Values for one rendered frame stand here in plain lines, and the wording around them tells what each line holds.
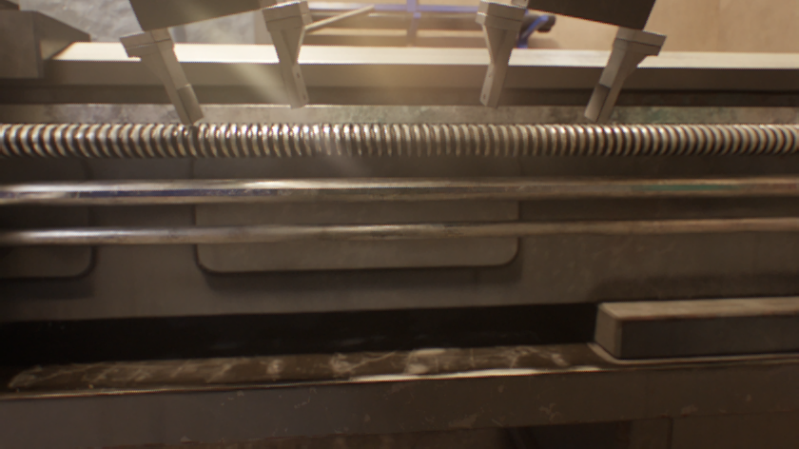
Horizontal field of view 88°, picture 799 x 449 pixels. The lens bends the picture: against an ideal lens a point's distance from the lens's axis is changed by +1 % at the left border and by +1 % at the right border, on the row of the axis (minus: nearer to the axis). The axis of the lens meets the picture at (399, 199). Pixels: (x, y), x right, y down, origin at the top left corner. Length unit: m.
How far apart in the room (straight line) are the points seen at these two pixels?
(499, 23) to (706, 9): 4.75
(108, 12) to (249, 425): 0.61
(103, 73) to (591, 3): 0.58
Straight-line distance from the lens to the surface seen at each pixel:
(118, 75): 0.66
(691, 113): 0.74
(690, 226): 0.66
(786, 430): 0.93
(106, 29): 0.79
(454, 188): 0.51
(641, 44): 0.53
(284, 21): 0.46
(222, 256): 0.63
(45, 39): 0.70
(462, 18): 3.71
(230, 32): 0.72
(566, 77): 0.64
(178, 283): 0.67
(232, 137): 0.52
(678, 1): 5.02
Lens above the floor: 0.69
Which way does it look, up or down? 6 degrees down
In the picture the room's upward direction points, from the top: straight up
